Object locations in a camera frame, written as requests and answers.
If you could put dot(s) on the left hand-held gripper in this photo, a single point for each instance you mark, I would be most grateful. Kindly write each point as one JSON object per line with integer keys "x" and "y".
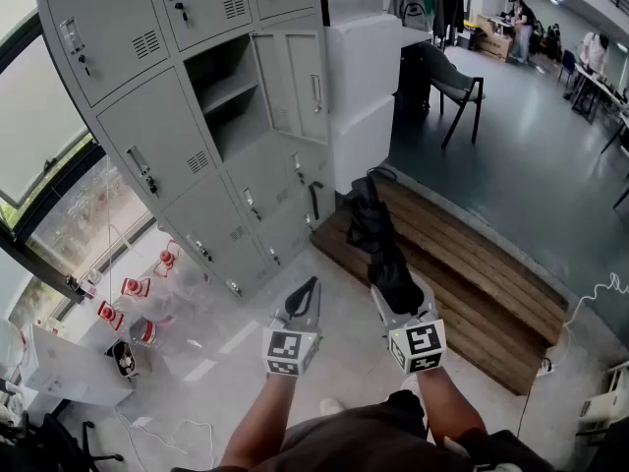
{"x": 290, "y": 349}

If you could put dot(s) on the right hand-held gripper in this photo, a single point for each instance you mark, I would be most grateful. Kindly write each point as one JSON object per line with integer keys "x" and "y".
{"x": 417, "y": 344}

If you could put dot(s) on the black umbrella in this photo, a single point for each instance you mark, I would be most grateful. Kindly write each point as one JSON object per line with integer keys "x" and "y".
{"x": 378, "y": 234}

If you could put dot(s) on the grey metal locker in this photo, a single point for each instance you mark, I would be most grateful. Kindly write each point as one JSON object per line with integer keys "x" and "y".
{"x": 147, "y": 131}

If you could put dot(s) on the person's left forearm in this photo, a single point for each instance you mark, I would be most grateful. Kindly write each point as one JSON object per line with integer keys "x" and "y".
{"x": 260, "y": 421}

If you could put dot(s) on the person's right forearm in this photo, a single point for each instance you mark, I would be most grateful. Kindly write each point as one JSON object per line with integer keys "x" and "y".
{"x": 447, "y": 406}

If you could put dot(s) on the wooden plank platform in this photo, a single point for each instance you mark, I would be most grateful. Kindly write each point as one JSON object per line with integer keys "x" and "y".
{"x": 467, "y": 273}

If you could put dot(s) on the person's right white shoe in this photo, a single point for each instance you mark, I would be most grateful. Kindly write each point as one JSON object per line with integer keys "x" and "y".
{"x": 410, "y": 385}

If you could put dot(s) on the person's white shoe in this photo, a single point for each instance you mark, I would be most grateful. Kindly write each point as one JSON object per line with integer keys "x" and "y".
{"x": 410, "y": 385}
{"x": 331, "y": 406}

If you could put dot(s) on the person's left white shoe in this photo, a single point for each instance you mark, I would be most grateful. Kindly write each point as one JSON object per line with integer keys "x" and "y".
{"x": 331, "y": 406}

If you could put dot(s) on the person's shirt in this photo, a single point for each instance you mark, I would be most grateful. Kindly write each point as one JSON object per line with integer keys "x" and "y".
{"x": 344, "y": 440}

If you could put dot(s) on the white power strip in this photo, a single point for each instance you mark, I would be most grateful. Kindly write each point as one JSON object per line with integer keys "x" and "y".
{"x": 545, "y": 367}

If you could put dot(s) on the small grey trash bin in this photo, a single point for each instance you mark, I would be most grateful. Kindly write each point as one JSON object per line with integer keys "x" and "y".
{"x": 123, "y": 359}

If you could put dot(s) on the white cardboard box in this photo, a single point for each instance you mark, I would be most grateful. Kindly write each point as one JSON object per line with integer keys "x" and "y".
{"x": 64, "y": 367}

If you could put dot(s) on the black office chair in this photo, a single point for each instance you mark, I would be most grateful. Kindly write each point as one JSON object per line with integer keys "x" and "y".
{"x": 54, "y": 440}

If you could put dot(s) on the brown cardboard box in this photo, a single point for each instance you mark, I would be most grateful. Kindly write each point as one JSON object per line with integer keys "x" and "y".
{"x": 496, "y": 37}

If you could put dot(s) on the blue chair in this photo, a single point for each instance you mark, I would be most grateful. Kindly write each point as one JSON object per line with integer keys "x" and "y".
{"x": 567, "y": 64}

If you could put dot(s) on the white table with black legs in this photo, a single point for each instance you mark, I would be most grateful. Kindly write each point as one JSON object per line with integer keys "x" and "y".
{"x": 599, "y": 84}

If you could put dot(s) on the grey backpack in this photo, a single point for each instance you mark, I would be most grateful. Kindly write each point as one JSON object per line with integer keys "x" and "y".
{"x": 410, "y": 5}

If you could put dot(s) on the black jacket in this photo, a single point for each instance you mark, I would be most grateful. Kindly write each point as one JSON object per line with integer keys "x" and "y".
{"x": 449, "y": 3}

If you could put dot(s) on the black framed window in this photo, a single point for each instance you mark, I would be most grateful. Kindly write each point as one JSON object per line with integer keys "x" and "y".
{"x": 44, "y": 116}

